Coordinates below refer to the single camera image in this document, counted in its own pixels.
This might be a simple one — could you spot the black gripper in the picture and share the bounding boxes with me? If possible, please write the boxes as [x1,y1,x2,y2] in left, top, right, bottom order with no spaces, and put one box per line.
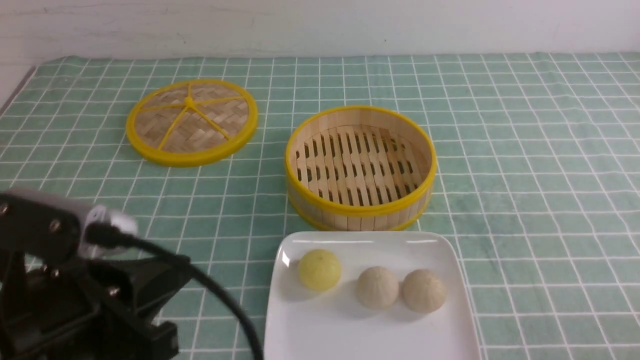
[1,250,191,360]

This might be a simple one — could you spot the yellow steamed bun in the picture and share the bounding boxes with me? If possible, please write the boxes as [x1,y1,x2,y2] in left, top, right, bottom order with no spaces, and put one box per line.
[297,248,342,292]

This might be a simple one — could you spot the white steamed bun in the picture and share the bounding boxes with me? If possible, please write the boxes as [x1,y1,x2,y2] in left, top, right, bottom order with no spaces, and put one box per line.
[355,266,400,311]

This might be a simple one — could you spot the white square plate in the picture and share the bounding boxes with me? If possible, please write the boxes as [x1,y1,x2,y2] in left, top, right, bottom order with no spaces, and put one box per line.
[263,231,482,360]

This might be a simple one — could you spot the beige steamed bun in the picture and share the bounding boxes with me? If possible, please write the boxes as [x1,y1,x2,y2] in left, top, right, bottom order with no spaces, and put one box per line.
[401,268,448,314]

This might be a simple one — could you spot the yellow rimmed bamboo steamer lid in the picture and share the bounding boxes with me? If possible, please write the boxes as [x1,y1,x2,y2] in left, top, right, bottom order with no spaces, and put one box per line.
[125,79,259,167]

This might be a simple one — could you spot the yellow rimmed bamboo steamer basket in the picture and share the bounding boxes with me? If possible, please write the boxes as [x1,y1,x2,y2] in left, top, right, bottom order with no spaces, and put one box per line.
[284,105,438,231]

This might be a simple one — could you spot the green checkered tablecloth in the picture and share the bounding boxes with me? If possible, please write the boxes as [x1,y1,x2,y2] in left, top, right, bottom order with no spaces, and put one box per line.
[0,52,640,360]

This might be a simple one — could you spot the black cable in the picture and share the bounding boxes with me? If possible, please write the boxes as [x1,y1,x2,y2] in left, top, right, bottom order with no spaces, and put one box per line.
[85,222,265,360]

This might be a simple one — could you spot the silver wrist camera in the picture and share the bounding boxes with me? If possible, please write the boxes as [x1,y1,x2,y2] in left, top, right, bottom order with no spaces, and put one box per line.
[1,187,138,263]

